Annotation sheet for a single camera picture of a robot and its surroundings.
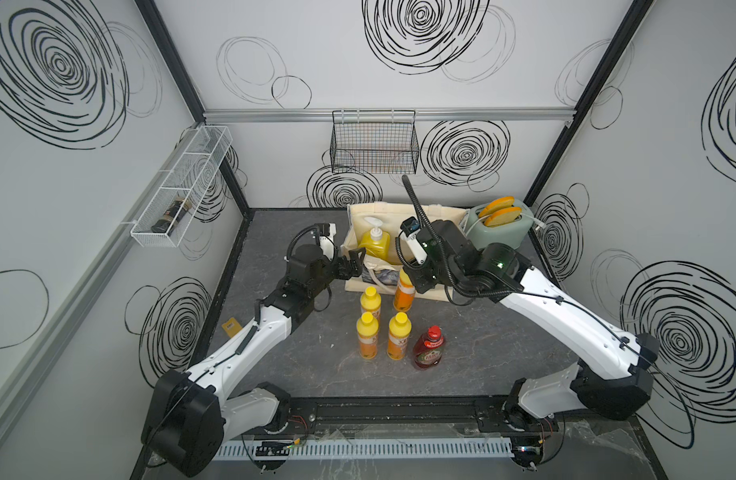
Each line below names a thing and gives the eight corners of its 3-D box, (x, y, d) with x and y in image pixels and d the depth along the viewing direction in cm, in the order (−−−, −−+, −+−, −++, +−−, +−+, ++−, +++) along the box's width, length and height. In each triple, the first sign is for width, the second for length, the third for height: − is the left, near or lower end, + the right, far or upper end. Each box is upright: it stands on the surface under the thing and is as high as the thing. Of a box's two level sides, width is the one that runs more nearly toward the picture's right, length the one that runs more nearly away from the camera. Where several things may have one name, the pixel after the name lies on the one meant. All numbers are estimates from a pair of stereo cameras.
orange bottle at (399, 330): (386, 361, 84) (389, 333, 68) (386, 343, 87) (389, 312, 72) (405, 361, 84) (412, 333, 68) (403, 343, 87) (410, 312, 72)
